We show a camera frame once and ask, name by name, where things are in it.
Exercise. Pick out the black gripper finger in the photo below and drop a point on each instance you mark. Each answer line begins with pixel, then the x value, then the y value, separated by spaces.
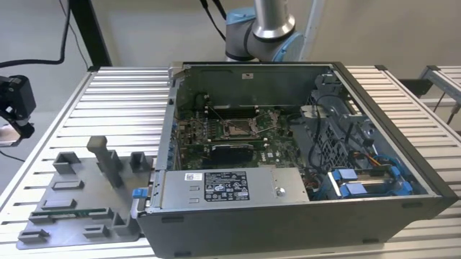
pixel 26 129

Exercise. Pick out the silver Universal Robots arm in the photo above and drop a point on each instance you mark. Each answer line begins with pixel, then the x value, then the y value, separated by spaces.
pixel 271 16

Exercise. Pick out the black RAM slot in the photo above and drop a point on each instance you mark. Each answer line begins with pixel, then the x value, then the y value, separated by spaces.
pixel 232 111
pixel 232 108

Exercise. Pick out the CPU socket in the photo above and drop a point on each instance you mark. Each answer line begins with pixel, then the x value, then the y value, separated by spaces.
pixel 240 129

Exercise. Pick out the grey plastic parts rack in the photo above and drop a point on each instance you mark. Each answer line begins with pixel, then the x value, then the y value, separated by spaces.
pixel 86 203

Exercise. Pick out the green RAM stick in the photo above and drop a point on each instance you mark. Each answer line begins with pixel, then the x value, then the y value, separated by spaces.
pixel 83 212

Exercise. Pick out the blue plastic case latch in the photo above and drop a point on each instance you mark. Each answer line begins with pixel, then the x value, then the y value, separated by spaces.
pixel 140 194

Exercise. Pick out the thin metal locking lever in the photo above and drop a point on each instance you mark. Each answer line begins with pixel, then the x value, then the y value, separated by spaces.
pixel 218 113

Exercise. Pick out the green motherboard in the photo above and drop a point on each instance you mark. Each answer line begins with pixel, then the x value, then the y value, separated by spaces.
pixel 283 151

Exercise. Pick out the silver power supply unit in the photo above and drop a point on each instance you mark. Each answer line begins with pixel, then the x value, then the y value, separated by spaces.
pixel 288 179

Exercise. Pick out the black open PC case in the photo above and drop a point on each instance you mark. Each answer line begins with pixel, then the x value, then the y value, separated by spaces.
pixel 271 232

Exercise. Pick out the white vertical pole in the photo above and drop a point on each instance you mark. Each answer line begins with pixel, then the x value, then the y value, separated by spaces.
pixel 311 32

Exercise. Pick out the grey metal drive cage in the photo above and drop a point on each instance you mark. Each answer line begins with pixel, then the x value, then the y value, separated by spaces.
pixel 332 113

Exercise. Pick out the hard disk in blue carrier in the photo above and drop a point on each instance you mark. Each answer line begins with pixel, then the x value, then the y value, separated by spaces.
pixel 344 174
pixel 355 189

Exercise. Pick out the neighbouring metal slat table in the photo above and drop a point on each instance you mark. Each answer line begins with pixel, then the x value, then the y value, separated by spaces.
pixel 444 78

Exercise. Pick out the black vertical post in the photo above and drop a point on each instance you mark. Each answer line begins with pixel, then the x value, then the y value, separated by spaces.
pixel 93 32

